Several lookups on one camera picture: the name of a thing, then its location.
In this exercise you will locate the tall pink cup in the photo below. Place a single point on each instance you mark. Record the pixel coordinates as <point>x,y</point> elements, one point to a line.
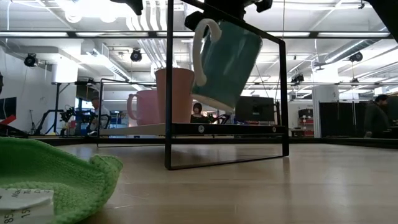
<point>180,96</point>

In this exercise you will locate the black wall screen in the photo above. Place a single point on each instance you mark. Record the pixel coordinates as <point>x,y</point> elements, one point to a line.
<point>7,108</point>

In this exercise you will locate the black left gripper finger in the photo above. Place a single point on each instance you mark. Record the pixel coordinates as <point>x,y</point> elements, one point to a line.
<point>190,21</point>

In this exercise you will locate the black ceiling camera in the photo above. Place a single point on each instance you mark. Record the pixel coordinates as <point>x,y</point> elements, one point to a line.
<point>298,78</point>
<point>136,55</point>
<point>356,57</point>
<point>30,60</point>

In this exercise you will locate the red storage shelf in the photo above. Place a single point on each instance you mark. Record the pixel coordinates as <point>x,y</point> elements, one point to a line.
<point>306,123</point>

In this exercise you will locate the white printed cloth label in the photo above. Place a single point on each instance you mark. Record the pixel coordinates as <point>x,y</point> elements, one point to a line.
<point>21,205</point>

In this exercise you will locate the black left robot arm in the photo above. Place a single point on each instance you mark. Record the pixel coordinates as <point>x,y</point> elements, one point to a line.
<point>130,4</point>

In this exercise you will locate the black room partition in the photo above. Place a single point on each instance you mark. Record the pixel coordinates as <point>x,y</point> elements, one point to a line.
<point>342,119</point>

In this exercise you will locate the green knitted cloth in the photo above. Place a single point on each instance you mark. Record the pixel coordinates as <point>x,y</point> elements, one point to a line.
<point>46,165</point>

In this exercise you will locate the black table edge rim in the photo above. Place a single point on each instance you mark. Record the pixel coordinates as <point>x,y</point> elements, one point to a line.
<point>342,141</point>

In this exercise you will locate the person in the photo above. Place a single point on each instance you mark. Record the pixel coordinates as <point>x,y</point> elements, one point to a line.
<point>376,118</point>
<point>100,115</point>
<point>198,113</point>

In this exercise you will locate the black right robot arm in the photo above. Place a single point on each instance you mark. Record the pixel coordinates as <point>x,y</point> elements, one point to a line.
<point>387,12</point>

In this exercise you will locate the red object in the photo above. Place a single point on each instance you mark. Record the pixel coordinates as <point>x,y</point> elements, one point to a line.
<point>7,119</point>

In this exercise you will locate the black computer monitor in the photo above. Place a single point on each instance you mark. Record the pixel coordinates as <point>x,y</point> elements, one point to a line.
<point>255,109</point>

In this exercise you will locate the black metal shelf frame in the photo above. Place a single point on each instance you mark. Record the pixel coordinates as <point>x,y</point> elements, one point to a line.
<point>168,93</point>

